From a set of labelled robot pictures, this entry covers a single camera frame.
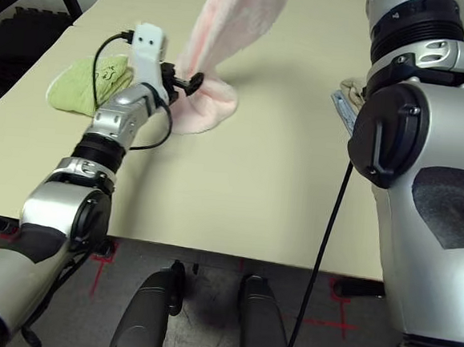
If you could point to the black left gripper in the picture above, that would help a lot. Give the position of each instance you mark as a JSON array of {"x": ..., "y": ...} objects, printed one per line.
[{"x": 171, "y": 82}]

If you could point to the pink fluffy towel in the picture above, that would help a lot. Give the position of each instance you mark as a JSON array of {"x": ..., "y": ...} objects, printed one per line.
[{"x": 228, "y": 20}]

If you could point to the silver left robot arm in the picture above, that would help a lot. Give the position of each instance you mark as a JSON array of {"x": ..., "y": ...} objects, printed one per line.
[{"x": 116, "y": 112}]

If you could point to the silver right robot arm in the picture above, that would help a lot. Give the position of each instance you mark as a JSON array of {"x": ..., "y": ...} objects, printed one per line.
[{"x": 441, "y": 117}]

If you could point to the green folded towel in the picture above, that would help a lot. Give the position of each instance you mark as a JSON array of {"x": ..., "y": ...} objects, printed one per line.
[{"x": 74, "y": 84}]

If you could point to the light blue folded towel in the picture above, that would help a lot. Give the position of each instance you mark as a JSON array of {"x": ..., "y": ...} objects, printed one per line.
[{"x": 343, "y": 110}]

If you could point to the beige folded towel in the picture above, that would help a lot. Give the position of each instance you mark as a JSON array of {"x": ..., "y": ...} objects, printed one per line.
[{"x": 353, "y": 92}]

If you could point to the black foam floor mat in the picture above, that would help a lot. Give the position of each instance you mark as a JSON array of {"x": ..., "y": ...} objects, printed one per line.
[{"x": 17, "y": 44}]

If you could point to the small black table foot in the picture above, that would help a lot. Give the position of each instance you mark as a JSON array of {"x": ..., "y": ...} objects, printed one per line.
[{"x": 195, "y": 268}]

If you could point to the grey right robot leg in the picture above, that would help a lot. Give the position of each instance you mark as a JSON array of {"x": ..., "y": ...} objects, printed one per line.
[{"x": 260, "y": 324}]

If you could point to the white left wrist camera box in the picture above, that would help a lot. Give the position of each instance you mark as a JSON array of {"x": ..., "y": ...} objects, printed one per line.
[{"x": 147, "y": 46}]

